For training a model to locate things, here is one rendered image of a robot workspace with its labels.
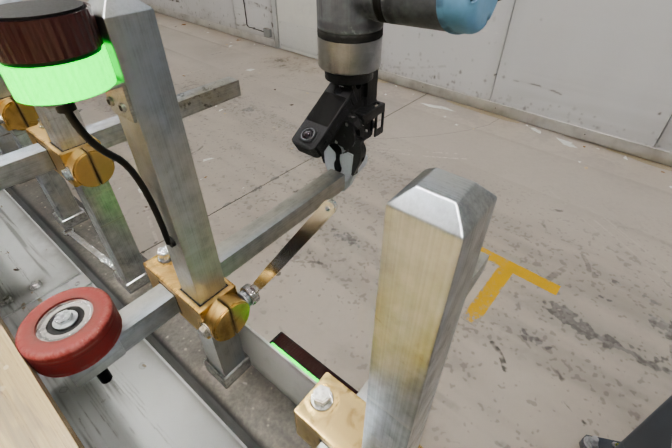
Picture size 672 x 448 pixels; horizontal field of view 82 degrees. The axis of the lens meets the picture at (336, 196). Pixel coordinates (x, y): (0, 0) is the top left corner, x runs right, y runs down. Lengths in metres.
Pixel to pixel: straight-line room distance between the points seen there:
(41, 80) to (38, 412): 0.26
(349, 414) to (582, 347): 1.32
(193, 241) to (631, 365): 1.52
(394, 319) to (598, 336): 1.53
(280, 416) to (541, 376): 1.10
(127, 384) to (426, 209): 0.64
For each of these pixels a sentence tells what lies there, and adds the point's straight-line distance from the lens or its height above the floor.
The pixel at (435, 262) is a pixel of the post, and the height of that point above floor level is 1.10.
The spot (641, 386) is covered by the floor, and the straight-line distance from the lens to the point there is 1.67.
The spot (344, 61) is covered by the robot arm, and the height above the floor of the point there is 1.05.
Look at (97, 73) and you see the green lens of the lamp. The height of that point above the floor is 1.13.
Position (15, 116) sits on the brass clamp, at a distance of 0.81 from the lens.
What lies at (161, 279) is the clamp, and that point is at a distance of 0.50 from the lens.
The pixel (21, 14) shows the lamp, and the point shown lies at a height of 1.17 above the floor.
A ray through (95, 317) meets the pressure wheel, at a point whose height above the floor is 0.91.
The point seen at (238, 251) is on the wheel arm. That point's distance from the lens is 0.52.
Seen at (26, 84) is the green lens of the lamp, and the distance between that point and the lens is 0.30.
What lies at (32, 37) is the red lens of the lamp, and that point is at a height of 1.16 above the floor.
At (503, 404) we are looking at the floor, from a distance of 1.43.
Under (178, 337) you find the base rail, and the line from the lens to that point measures 0.66.
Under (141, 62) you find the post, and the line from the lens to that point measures 0.32.
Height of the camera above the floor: 1.22
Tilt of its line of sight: 37 degrees down
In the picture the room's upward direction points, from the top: straight up
